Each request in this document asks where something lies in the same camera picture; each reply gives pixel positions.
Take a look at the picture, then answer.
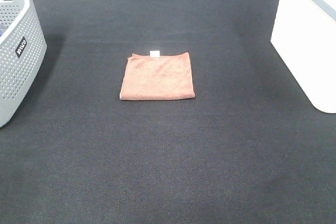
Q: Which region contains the orange towel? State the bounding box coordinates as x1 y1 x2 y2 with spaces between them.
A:
119 52 195 101

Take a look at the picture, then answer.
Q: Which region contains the white plastic bin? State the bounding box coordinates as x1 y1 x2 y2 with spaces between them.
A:
270 0 335 113

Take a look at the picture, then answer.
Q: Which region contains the grey perforated laundry basket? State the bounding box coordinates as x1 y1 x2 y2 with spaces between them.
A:
1 0 47 126

